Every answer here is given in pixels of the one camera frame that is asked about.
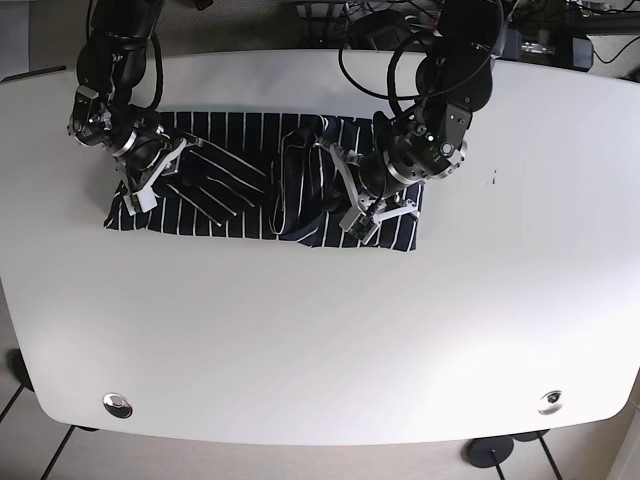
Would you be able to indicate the left gripper body black grey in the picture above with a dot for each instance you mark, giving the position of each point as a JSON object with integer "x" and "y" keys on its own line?
{"x": 360, "y": 196}

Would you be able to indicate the right gripper body black grey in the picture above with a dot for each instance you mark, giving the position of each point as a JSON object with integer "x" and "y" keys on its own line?
{"x": 146, "y": 156}

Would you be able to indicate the navy white striped T-shirt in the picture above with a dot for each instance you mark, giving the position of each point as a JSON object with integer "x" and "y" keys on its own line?
{"x": 256, "y": 176}

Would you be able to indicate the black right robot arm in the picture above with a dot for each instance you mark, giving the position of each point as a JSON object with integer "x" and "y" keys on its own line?
{"x": 111, "y": 64}

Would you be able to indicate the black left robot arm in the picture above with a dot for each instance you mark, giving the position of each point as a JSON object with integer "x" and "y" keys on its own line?
{"x": 424, "y": 138}

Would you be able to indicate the black box under table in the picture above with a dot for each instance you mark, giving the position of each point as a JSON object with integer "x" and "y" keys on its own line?
{"x": 381, "y": 30}

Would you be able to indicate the left silver table grommet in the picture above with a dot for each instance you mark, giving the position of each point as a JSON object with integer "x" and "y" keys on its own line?
{"x": 117, "y": 405}

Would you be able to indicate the silver table grommet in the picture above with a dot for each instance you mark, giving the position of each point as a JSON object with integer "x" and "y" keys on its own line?
{"x": 550, "y": 403}
{"x": 117, "y": 405}

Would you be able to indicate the right silver table grommet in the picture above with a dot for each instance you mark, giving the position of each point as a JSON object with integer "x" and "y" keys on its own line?
{"x": 550, "y": 403}

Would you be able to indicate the black round stand base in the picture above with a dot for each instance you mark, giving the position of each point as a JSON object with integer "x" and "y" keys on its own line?
{"x": 489, "y": 452}

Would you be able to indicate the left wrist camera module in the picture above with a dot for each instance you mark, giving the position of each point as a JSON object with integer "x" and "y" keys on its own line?
{"x": 359, "y": 226}

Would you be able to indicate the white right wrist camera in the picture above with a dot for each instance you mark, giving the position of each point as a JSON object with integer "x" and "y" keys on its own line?
{"x": 140, "y": 202}

